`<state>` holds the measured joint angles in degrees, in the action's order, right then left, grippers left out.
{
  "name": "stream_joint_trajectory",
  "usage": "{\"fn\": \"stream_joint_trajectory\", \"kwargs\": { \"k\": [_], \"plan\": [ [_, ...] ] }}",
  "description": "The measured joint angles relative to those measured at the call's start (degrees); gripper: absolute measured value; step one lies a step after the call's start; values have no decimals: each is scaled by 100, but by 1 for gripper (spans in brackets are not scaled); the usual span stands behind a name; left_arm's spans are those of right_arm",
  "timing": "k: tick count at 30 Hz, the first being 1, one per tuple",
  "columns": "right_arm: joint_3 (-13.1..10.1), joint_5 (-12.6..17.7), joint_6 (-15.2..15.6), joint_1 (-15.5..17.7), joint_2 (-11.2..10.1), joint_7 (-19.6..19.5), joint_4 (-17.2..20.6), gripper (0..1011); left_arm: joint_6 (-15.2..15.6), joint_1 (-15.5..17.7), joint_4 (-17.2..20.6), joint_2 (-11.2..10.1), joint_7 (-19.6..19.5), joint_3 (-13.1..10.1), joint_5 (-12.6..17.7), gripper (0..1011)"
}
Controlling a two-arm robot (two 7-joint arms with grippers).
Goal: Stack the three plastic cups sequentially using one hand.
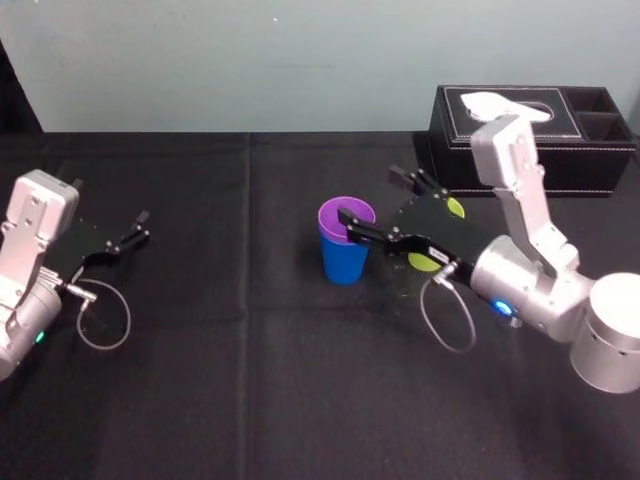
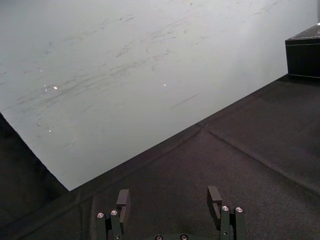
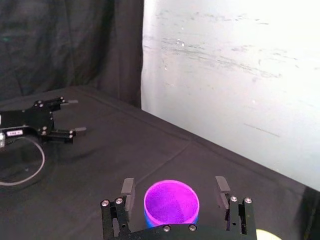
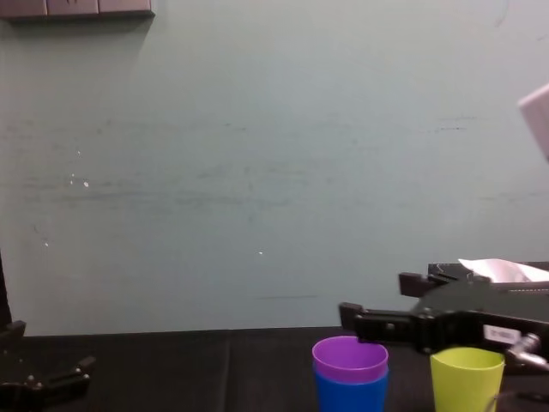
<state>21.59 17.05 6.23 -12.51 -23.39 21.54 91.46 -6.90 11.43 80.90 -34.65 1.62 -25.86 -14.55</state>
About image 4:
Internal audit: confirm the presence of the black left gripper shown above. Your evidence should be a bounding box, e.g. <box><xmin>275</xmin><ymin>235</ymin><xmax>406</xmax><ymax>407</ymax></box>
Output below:
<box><xmin>0</xmin><ymin>319</ymin><xmax>97</xmax><ymax>412</ymax></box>

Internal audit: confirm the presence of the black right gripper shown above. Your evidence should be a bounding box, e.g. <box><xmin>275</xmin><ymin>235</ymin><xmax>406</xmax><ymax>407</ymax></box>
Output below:
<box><xmin>338</xmin><ymin>261</ymin><xmax>549</xmax><ymax>364</ymax></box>

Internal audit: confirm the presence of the purple plastic cup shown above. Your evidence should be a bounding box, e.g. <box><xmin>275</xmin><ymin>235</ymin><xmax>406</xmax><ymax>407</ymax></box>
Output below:
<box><xmin>311</xmin><ymin>336</ymin><xmax>390</xmax><ymax>385</ymax></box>

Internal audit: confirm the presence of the yellow-green plastic cup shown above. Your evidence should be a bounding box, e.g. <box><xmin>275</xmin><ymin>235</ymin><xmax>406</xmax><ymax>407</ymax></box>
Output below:
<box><xmin>430</xmin><ymin>347</ymin><xmax>507</xmax><ymax>412</ymax></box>

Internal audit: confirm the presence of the blue plastic cup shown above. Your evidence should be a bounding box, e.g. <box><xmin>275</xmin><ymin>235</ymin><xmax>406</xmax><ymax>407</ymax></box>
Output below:
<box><xmin>312</xmin><ymin>362</ymin><xmax>391</xmax><ymax>412</ymax></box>

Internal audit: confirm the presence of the black table cloth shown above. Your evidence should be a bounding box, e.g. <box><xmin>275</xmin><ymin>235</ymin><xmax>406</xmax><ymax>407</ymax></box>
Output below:
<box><xmin>0</xmin><ymin>327</ymin><xmax>549</xmax><ymax>412</ymax></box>

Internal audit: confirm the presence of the dark wall-mounted frame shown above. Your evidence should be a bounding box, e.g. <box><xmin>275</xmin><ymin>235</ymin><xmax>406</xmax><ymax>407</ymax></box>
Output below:
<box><xmin>0</xmin><ymin>0</ymin><xmax>157</xmax><ymax>23</ymax></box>

